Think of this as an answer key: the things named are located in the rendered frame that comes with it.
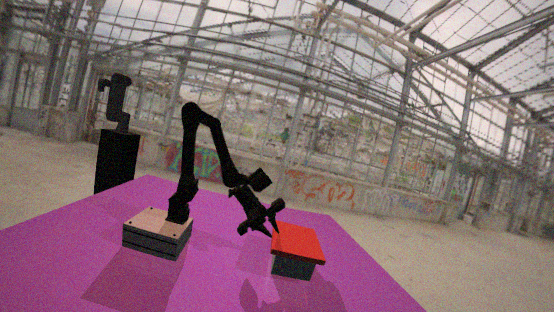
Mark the red rectangular lid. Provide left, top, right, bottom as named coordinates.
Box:
left=270, top=220, right=326, bottom=266

